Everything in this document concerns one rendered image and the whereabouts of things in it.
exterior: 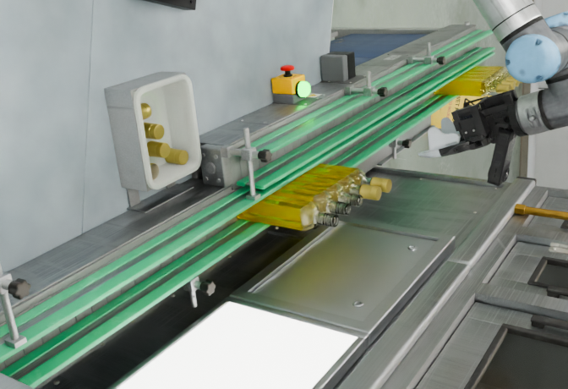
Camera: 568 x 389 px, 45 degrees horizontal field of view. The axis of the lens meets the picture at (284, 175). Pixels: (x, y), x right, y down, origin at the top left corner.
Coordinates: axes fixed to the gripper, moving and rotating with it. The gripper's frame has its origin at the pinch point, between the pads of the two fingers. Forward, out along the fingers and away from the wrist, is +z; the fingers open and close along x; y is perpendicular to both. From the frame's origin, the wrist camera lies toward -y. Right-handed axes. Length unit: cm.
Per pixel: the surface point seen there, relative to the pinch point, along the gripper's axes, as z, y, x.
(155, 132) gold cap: 47, 25, 24
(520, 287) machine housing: -3.8, -36.7, -9.9
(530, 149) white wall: 188, -151, -583
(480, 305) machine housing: 1.2, -34.7, 0.8
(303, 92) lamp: 46, 19, -31
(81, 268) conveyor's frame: 47, 7, 54
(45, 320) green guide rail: 42, 3, 68
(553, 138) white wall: 162, -145, -584
